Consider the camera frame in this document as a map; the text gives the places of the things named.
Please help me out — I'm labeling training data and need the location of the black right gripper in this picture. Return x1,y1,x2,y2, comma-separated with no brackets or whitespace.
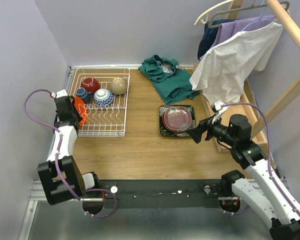
185,112,237,147

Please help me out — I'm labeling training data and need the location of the red floral round plate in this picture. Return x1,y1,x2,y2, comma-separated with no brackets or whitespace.
162,115,192,132

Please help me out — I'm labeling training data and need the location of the blue mug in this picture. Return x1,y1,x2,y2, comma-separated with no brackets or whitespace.
75,87,93,105

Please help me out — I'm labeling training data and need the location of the navy blue garment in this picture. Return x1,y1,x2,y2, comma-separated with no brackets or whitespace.
197,19,235,60

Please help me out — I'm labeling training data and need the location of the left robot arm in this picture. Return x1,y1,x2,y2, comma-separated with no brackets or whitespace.
38,95,101,205

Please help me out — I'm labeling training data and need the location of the aluminium table rail frame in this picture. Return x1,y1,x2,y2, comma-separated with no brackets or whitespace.
29,69,270,240

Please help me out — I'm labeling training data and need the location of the purple shirt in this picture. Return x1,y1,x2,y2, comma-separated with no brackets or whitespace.
199,14,277,61

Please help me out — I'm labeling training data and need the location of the white t-shirt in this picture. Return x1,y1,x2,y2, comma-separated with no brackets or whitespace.
189,22,283,104

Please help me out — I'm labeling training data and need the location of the red bowl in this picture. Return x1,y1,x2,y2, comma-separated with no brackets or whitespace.
80,77,101,94

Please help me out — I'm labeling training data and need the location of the blue white patterned bowl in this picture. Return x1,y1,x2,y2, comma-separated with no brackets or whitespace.
93,88,114,108

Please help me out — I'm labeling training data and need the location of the grey clothes hanger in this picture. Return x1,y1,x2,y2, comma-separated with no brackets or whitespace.
207,0,290,29

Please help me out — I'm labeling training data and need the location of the white wire dish rack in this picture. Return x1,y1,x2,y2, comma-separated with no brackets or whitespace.
67,66,130,137

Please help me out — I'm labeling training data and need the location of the green hooded garment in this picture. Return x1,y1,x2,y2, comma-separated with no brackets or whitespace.
138,55,199,105

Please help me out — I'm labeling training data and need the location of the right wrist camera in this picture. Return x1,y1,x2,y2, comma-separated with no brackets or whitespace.
211,100,227,123

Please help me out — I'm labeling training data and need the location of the light blue clothes hanger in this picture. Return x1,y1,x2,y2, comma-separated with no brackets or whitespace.
241,6,267,32

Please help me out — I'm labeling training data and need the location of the orange round plate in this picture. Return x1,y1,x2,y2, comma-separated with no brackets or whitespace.
74,97,87,126

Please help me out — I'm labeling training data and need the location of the beige ceramic bowl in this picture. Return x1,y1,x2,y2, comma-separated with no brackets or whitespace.
110,77,128,95

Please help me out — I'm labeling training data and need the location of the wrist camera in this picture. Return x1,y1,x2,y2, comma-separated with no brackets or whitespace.
211,100,227,123
50,89,68,99

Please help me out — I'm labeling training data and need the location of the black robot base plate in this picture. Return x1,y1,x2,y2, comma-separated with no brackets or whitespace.
98,179,242,212

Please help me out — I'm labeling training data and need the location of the clear glass plate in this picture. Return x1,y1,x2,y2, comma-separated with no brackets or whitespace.
163,106,192,132

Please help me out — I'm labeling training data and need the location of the black square floral plate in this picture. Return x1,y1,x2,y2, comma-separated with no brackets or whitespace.
159,104,196,138

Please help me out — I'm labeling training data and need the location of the wooden clothes rack frame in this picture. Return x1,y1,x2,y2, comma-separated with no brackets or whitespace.
192,0,300,154

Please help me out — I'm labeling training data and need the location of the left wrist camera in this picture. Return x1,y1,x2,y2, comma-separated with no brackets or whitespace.
50,89,68,99

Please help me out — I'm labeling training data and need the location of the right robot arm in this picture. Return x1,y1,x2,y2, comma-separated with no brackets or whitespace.
186,114,300,240

